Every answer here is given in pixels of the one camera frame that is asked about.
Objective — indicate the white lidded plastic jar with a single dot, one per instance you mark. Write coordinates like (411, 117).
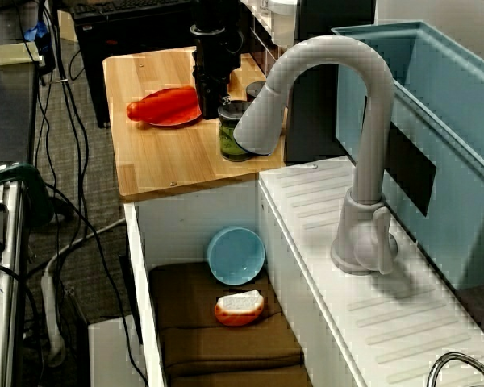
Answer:
(284, 24)

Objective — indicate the red round plate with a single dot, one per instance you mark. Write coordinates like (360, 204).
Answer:
(185, 117)

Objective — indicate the brown folded cloth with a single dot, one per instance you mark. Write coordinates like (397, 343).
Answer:
(226, 350)

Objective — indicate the black keyboard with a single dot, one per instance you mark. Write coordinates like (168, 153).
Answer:
(105, 7)

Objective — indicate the teal plastic bin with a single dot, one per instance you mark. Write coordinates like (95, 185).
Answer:
(460, 101)

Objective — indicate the white toy kitchen sink unit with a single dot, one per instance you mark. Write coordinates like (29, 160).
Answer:
(387, 322)

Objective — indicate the black upright panel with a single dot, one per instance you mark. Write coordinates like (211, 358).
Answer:
(314, 121)

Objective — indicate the silver metal frame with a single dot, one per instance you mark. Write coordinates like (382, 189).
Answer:
(8, 282)

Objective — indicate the yellow sticky note pad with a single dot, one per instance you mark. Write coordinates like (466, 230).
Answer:
(14, 53)

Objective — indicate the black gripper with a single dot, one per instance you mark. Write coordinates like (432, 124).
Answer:
(215, 56)

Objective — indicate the grey toy faucet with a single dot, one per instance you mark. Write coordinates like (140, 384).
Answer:
(371, 121)

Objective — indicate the green clamp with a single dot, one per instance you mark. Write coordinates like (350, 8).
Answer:
(24, 181)

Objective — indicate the light blue bowl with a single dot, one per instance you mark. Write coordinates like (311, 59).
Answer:
(236, 256)

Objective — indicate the green pickle jar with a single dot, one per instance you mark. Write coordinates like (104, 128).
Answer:
(228, 139)

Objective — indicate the wooden countertop board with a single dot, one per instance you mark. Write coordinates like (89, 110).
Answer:
(165, 161)

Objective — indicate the black computer case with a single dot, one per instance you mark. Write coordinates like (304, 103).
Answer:
(93, 60)

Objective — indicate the orange and white toy bread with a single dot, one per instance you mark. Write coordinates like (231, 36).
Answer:
(238, 316)

